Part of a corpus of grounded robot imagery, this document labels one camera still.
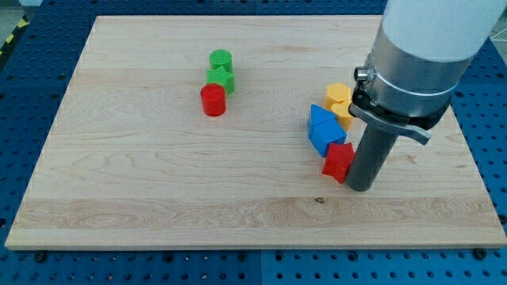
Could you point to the green star block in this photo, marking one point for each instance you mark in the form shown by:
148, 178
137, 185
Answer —
221, 77

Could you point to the green cylinder block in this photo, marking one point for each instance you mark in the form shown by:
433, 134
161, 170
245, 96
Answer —
221, 58

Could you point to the yellow hexagon block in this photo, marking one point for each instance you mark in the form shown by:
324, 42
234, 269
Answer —
337, 93

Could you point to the wooden board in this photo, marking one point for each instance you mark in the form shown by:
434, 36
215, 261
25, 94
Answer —
133, 163

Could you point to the red cylinder block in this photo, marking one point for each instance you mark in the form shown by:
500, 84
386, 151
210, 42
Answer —
213, 99

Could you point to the red star block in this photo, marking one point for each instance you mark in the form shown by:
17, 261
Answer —
339, 158

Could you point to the blue triangle block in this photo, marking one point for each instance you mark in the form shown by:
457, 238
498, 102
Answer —
319, 115

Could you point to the blue cube block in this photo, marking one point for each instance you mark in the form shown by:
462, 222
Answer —
323, 134

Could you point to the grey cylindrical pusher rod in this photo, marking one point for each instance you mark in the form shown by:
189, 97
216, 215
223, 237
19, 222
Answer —
374, 147

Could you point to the yellow heart block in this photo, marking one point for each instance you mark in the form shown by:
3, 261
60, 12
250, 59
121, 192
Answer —
344, 117

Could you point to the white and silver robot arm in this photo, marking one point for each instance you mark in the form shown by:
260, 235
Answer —
420, 53

